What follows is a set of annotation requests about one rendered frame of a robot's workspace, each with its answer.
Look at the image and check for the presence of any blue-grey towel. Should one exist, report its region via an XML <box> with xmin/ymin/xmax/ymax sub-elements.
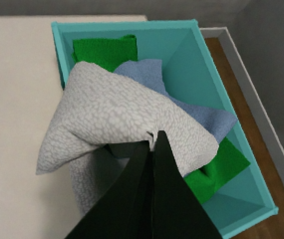
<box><xmin>113</xmin><ymin>60</ymin><xmax>238</xmax><ymax>145</ymax></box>

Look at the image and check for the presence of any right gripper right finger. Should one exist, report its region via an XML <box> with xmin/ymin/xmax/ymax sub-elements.
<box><xmin>153</xmin><ymin>130</ymin><xmax>223</xmax><ymax>239</ymax></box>

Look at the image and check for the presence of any green towel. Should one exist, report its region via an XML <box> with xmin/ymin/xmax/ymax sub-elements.
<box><xmin>72</xmin><ymin>35</ymin><xmax>251</xmax><ymax>205</ymax></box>

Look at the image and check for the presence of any white textured towel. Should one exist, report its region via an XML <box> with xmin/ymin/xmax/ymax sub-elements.
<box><xmin>36</xmin><ymin>62</ymin><xmax>218</xmax><ymax>218</ymax></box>

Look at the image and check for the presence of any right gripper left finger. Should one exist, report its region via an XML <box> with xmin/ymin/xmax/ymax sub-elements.
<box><xmin>64</xmin><ymin>140</ymin><xmax>154</xmax><ymax>239</ymax></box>

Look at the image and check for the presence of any teal plastic tub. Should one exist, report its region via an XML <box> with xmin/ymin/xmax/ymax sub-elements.
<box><xmin>51</xmin><ymin>20</ymin><xmax>278</xmax><ymax>239</ymax></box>

